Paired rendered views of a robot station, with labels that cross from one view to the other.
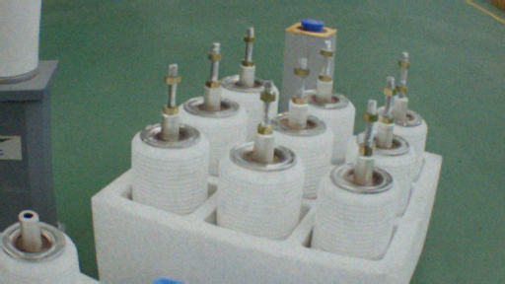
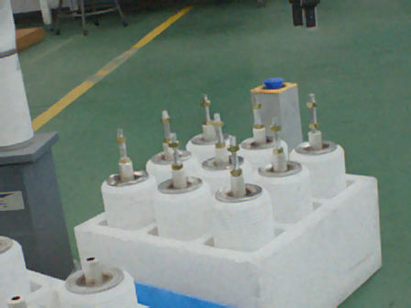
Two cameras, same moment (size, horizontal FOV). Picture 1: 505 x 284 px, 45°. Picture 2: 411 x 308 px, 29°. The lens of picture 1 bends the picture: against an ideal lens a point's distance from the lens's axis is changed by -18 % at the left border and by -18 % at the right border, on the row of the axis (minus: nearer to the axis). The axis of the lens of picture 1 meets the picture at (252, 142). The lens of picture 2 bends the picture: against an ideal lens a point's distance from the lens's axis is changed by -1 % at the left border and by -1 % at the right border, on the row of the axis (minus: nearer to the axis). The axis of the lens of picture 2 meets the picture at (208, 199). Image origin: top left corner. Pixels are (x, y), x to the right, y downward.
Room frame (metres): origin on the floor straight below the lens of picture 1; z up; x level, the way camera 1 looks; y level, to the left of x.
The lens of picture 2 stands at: (-0.41, -0.48, 0.67)
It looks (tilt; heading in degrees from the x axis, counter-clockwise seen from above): 20 degrees down; 20
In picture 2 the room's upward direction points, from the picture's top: 8 degrees counter-clockwise
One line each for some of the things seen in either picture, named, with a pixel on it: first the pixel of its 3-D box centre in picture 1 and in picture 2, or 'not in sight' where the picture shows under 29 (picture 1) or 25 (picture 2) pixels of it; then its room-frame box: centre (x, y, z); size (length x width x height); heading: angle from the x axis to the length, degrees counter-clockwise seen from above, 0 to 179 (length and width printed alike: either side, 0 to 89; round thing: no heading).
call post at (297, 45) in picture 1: (304, 117); (281, 160); (1.16, -0.08, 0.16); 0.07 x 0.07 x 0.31; 70
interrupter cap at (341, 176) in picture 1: (362, 178); (238, 193); (0.71, -0.12, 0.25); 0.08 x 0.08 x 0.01
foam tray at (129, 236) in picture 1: (285, 236); (233, 247); (0.86, -0.05, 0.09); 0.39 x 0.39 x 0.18; 70
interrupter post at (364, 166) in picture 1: (364, 168); (238, 185); (0.71, -0.12, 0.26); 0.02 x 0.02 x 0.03
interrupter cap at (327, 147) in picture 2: (398, 116); (316, 148); (0.93, -0.21, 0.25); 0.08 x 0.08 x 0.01
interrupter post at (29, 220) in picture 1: (30, 230); not in sight; (0.50, 0.20, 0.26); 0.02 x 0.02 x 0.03
